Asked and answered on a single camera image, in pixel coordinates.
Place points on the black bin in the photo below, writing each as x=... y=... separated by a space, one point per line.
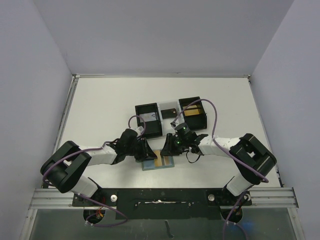
x=198 y=122
x=152 y=129

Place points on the green card holder wallet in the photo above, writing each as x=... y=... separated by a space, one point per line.
x=149 y=165

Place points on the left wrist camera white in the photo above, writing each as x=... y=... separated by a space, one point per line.
x=140 y=130

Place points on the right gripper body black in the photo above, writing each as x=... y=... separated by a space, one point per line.
x=169 y=145

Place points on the black card in white bin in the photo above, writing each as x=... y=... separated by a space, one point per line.
x=169 y=113

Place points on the black left bin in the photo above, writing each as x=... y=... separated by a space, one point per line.
x=152 y=129

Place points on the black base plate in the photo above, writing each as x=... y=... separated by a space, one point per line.
x=166 y=203

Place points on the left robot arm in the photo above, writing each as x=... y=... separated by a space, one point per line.
x=64 y=169

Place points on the aluminium front rail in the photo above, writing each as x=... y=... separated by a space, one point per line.
x=274 y=197

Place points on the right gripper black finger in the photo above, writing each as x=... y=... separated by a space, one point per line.
x=176 y=149
x=167 y=148

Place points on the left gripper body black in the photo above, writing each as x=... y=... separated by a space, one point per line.
x=134 y=149

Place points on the gold credit card in bin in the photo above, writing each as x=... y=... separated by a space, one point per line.
x=192 y=110

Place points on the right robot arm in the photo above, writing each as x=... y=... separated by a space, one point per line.
x=253 y=160

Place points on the black right bin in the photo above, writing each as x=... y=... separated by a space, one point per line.
x=198 y=122

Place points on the silver card in left bin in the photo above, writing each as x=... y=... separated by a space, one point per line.
x=149 y=117

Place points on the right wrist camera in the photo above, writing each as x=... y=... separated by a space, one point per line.
x=174 y=124

